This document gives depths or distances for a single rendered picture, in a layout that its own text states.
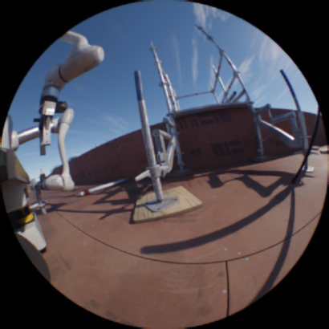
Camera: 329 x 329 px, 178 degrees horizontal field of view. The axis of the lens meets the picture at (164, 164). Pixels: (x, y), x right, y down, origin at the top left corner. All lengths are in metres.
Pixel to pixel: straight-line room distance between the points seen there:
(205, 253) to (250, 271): 0.13
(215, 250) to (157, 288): 0.16
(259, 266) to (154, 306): 0.22
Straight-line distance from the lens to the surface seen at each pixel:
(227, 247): 0.31
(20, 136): 1.04
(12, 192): 0.45
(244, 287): 0.27
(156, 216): 0.44
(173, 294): 0.26
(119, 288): 0.30
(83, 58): 0.46
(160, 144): 0.64
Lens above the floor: 0.25
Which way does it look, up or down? 5 degrees down
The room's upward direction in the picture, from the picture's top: 11 degrees counter-clockwise
